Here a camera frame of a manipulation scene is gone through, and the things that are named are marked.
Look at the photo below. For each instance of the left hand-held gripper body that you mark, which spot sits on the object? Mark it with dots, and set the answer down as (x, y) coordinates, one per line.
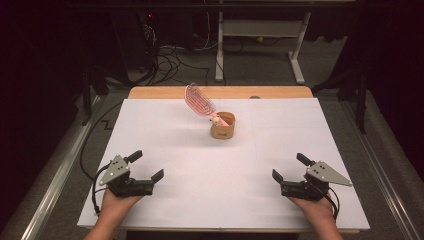
(115, 170)

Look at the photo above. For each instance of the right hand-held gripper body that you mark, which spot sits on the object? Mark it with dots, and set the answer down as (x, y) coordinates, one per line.
(325, 173)

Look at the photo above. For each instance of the wooden cup with small figure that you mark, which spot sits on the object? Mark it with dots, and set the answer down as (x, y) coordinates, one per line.
(222, 133)

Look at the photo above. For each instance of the pink hairbrush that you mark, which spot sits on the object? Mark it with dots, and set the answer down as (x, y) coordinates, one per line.
(199, 101)

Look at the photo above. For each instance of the person's left hand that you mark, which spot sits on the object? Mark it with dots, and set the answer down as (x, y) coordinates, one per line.
(115, 206)

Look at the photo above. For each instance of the person's right hand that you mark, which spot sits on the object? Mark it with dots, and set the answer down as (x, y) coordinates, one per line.
(318, 213)

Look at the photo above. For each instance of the black stand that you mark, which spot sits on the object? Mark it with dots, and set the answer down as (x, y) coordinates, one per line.
(87, 100)
(361, 106)

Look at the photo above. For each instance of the wooden table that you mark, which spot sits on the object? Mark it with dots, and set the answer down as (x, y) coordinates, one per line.
(233, 92)

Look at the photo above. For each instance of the black computer tower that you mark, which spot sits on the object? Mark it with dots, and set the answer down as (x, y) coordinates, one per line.
(133, 40)

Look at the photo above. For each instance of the small yellow ball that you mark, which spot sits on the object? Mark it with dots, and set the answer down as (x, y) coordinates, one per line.
(260, 39)

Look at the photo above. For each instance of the aluminium rail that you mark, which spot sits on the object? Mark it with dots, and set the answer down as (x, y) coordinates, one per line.
(50, 193)
(383, 186)

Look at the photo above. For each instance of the white metal desk frame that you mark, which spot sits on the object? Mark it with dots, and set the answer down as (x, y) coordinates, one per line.
(260, 28)

